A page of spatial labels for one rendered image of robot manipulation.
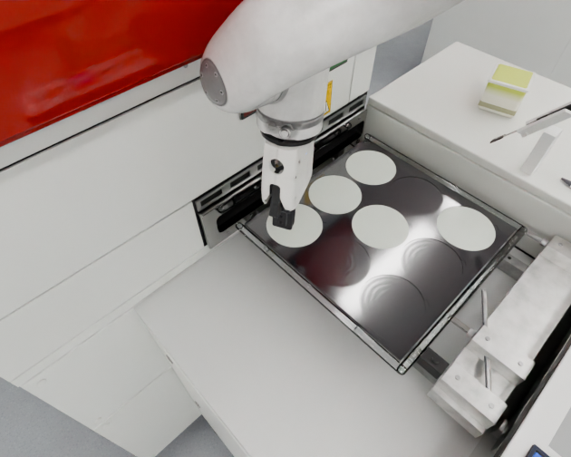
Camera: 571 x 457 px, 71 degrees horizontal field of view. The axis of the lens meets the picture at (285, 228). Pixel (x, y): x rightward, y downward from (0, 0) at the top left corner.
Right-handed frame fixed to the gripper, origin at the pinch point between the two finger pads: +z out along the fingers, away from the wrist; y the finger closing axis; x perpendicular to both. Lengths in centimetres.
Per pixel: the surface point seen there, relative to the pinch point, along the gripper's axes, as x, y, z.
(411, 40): -7, 278, 61
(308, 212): -1.8, 9.9, 7.1
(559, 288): -45.4, 9.3, 9.0
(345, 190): -7.0, 17.4, 6.0
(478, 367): -33.1, -8.4, 11.5
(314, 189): -1.3, 15.7, 6.3
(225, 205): 11.8, 3.5, 4.6
